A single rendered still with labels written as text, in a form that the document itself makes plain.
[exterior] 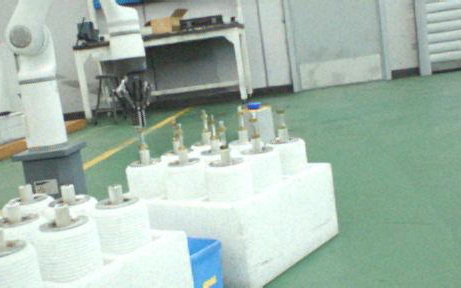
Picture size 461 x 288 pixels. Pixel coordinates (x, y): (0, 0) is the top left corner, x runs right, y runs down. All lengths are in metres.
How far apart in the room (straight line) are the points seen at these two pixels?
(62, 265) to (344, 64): 5.63
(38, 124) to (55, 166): 0.11
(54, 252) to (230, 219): 0.40
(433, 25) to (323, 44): 1.09
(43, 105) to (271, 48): 4.98
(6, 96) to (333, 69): 3.25
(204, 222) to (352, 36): 5.28
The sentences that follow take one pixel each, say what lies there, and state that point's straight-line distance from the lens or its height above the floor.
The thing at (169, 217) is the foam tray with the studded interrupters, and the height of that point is 0.15.
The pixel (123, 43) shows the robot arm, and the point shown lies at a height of 0.53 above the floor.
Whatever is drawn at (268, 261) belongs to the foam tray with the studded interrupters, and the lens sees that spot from 1.27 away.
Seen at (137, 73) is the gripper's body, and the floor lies 0.46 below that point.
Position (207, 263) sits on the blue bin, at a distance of 1.17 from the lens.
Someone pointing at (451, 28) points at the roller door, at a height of 0.42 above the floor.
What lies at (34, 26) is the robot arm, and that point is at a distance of 1.57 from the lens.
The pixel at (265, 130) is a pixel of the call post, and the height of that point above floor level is 0.25.
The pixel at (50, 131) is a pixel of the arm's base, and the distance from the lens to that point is 1.59.
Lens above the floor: 0.47
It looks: 9 degrees down
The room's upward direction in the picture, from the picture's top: 8 degrees counter-clockwise
